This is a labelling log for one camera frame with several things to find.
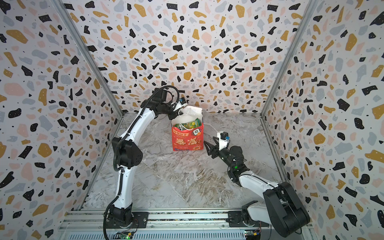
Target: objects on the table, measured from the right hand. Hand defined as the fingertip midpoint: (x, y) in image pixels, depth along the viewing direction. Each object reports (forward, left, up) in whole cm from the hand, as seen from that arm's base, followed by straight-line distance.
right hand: (207, 138), depth 79 cm
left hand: (+21, +16, +1) cm, 27 cm away
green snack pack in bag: (+14, +10, -6) cm, 18 cm away
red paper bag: (+4, +9, -7) cm, 12 cm away
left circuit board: (-42, +38, -22) cm, 61 cm away
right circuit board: (-40, -22, -23) cm, 51 cm away
